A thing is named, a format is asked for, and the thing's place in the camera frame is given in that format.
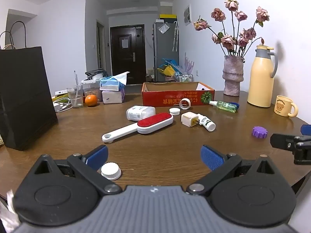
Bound clear food container white lid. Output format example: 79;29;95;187
81;78;103;102

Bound white hanging umbrella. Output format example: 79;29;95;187
172;21;179;52

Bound blue yellow bag pile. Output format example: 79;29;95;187
157;58;181;77

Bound pink stone vase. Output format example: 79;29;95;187
223;55;244;97

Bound orange fruit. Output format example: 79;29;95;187
85;95;98;107

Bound white charger with cable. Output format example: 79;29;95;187
52;97;73;112

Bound purple white tissue pack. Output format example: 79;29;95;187
101;89;125;104

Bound wire cart with bottles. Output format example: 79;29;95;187
175;73;194;82

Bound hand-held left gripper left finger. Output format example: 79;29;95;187
34;145;122;196

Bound large white bottle cap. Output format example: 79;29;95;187
100;162;122;181

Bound grey refrigerator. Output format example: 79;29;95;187
153;21;180;82

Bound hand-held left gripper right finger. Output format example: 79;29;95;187
186;145;277;196

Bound yellow thermos jug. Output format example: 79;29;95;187
247;44;278;108

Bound dried pink roses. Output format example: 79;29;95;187
193;0;270;57

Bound yellow bear mug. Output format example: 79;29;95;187
274;95;298;118

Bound white cotton swab box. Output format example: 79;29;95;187
126;105;156;122

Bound black paper bag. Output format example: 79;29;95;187
0;21;58;151

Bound purple ridged cap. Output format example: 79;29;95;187
252;126;268;139

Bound red white lint brush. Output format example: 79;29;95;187
101;112;174;143

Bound green spray bottle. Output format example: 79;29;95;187
209;100;240;113

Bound dark brown door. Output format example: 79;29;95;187
110;24;146;85

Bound purple feather decoration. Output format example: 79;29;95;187
181;52;195;74

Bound cream square box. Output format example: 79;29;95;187
181;111;200;127

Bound blue tissue pack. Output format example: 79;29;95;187
99;71;130;92

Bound clear drinking glass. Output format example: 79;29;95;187
67;70;84;108

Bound white tape roll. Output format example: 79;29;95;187
179;98;192;110

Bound white spray bottle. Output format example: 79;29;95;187
197;113;216;132

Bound framed wall picture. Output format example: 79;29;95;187
184;4;192;26

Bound black strapped gear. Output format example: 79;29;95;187
85;68;108;79

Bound red cardboard box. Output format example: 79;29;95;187
142;82;215;107

